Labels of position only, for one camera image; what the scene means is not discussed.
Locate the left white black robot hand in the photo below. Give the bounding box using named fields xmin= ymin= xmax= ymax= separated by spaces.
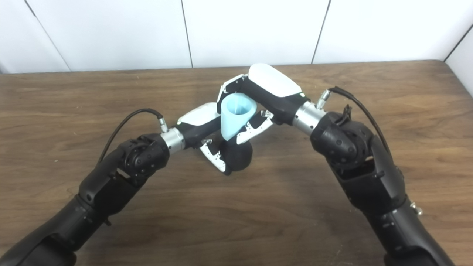
xmin=176 ymin=102 xmax=233 ymax=176

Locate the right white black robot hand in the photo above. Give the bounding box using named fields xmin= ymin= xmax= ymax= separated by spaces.
xmin=216 ymin=63 xmax=311 ymax=144

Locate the light-blue hose piece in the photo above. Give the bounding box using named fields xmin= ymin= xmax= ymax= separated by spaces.
xmin=216 ymin=93 xmax=258 ymax=141

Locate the black funnel-shaped nozzle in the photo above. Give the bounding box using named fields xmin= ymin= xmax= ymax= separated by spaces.
xmin=221 ymin=136 xmax=253 ymax=172

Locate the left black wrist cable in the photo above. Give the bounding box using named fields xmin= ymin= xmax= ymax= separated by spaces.
xmin=97 ymin=108 xmax=169 ymax=163

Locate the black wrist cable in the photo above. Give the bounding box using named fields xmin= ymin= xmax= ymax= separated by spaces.
xmin=316 ymin=86 xmax=391 ymax=154
xmin=97 ymin=108 xmax=169 ymax=163

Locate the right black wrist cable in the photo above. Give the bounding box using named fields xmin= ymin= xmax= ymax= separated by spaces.
xmin=316 ymin=86 xmax=391 ymax=154

